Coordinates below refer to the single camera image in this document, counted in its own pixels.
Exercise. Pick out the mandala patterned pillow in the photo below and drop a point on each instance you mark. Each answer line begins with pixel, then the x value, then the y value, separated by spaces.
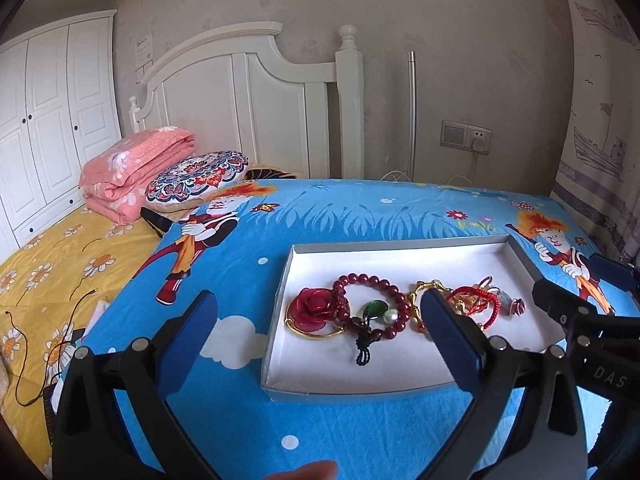
pixel 200 175

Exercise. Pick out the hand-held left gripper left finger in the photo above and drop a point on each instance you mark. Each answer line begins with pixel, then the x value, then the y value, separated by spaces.
pixel 202 320

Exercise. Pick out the pale blue crystal piece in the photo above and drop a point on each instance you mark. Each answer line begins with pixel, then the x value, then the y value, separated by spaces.
pixel 506 302

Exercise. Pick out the white charger plug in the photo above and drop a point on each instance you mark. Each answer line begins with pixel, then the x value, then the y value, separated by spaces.
pixel 479 146

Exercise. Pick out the white wooden headboard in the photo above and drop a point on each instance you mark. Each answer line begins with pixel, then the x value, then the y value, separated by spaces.
pixel 275 100

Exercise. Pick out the white wardrobe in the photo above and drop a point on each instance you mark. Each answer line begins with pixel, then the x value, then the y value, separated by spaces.
pixel 50 135

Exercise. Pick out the person's left hand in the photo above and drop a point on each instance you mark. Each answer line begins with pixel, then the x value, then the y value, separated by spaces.
pixel 310 471

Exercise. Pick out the folded pink floral quilt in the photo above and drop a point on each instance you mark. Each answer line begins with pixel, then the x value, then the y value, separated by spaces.
pixel 135 170

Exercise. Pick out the paper note on wall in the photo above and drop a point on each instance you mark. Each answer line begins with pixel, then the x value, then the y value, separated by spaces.
pixel 145 52

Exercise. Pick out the yellow daisy bed sheet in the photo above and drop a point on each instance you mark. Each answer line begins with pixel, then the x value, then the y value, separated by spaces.
pixel 50 270

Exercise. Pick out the white shallow cardboard box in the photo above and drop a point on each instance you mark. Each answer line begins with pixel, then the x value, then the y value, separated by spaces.
pixel 400 372

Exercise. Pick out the silver metal pole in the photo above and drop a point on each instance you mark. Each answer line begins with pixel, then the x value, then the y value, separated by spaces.
pixel 411 110

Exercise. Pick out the red rose ornament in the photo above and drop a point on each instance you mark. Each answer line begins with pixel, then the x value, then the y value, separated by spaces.
pixel 315 305

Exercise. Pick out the blue cartoon printed blanket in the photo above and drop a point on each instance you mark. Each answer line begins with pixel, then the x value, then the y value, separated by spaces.
pixel 350 210

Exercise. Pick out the dark fringed cushion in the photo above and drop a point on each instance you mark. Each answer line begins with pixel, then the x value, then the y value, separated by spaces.
pixel 272 172

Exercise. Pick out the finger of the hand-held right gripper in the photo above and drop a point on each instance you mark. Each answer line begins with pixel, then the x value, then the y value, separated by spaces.
pixel 550 295
pixel 612 272

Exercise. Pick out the grey wall switch socket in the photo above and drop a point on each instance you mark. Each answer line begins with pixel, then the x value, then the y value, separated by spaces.
pixel 454 134

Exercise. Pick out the black flat object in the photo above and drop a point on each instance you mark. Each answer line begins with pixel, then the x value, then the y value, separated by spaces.
pixel 155 220

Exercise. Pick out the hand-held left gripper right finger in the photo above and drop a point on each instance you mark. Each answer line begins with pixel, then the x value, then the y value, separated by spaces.
pixel 450 340

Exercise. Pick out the ship printed curtain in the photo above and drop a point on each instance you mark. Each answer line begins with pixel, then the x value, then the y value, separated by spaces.
pixel 600 110

